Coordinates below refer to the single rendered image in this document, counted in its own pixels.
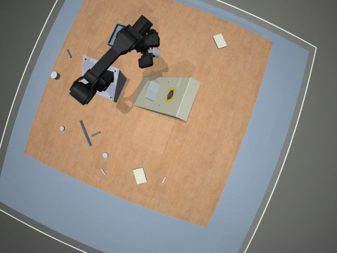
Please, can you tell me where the white cylinder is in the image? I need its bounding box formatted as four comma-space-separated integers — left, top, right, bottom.
51, 72, 60, 80

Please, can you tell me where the grey cylinder with two slots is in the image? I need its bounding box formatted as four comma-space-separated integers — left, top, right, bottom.
148, 47, 161, 58

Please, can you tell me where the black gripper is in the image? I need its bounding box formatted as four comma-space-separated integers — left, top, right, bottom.
133, 39, 155, 69

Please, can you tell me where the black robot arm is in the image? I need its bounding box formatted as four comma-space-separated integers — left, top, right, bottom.
69, 15, 160, 105

